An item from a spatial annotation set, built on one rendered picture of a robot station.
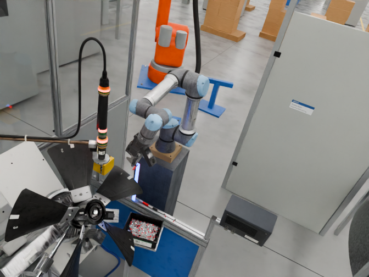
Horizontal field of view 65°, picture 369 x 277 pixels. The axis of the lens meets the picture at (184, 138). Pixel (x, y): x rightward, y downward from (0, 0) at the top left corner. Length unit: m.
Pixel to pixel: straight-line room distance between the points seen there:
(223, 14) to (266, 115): 6.51
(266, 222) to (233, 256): 1.41
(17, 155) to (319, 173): 2.56
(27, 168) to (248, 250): 2.17
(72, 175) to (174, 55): 3.91
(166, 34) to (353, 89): 3.12
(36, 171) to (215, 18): 8.10
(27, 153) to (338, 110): 2.35
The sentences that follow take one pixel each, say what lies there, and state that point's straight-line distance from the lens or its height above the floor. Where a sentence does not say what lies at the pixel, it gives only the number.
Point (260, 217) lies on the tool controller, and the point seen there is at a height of 1.24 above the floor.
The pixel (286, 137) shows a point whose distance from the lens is 2.97.
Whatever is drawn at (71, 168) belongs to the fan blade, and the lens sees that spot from 1.50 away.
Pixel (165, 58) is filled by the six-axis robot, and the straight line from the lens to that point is 5.17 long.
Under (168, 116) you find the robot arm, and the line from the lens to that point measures 1.48.
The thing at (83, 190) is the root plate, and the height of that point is 1.27.
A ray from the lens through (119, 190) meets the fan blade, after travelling 1.62.
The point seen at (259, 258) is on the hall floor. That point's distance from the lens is 3.07.
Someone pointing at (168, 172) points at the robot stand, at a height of 0.97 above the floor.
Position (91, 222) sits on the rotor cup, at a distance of 1.45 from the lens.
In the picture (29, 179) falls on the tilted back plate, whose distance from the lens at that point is 1.63.
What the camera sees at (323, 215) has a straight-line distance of 3.44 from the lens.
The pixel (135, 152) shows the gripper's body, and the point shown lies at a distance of 1.51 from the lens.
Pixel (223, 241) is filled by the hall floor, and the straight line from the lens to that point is 3.04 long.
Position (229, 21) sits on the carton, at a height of 0.46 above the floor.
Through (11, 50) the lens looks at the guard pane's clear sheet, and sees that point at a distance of 1.80.
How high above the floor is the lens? 2.36
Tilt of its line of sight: 35 degrees down
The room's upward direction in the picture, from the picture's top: 13 degrees clockwise
